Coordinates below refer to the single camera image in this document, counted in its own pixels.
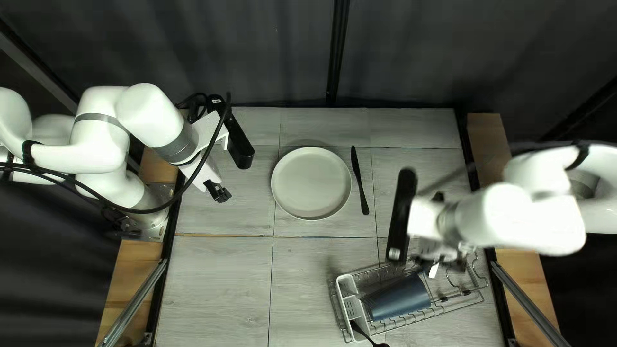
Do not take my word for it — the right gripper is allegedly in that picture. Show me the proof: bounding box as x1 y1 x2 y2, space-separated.
409 195 470 263

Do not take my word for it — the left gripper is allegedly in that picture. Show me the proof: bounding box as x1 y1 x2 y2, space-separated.
185 111 232 204

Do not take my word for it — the dark blue cup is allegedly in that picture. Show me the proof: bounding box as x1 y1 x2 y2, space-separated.
362 274 432 323

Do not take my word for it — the black spoon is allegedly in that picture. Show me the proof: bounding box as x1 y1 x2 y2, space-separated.
349 320 392 347

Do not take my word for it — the white cutlery holder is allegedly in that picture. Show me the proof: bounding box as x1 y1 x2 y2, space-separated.
336 274 374 338

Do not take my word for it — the black knife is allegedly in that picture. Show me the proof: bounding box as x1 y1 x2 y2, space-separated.
350 146 370 216

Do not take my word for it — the wire dish rack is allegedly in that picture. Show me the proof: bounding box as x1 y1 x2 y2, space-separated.
329 251 488 344

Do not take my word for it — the pale round plate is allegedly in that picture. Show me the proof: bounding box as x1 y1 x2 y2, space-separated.
270 146 353 221

